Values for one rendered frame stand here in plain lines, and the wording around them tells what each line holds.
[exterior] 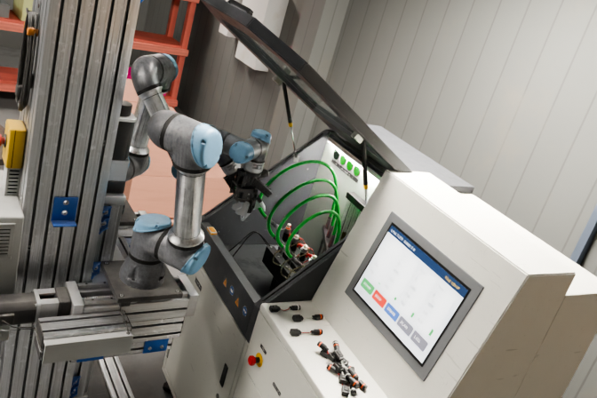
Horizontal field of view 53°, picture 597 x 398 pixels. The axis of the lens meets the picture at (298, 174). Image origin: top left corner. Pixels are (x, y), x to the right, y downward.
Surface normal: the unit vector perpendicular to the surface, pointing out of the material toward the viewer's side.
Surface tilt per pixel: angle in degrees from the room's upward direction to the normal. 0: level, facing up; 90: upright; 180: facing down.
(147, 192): 90
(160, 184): 90
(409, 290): 76
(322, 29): 90
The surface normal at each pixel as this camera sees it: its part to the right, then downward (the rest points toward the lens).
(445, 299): -0.76, -0.27
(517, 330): 0.45, 0.43
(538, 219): -0.83, -0.04
